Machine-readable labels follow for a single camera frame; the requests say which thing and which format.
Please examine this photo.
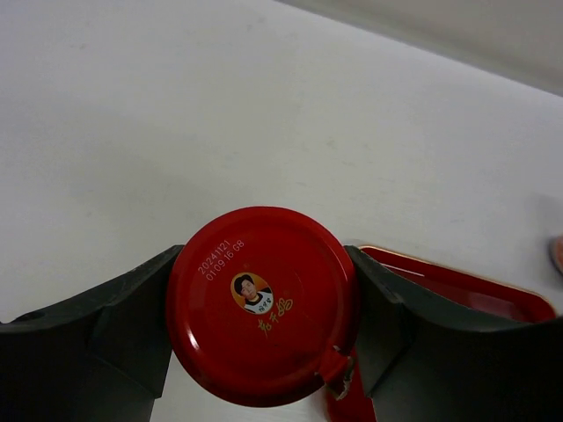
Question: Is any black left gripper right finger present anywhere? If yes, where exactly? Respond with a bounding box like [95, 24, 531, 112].
[347, 246, 562, 421]

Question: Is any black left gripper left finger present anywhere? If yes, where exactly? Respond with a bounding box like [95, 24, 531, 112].
[1, 245, 181, 421]

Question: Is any red lid chili sauce jar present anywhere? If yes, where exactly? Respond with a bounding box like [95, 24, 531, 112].
[165, 207, 359, 407]

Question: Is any red lacquer tray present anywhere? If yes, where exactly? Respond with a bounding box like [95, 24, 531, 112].
[325, 246, 561, 421]

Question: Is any pink spice jar grey lid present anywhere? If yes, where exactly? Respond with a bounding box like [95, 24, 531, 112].
[548, 235, 563, 275]

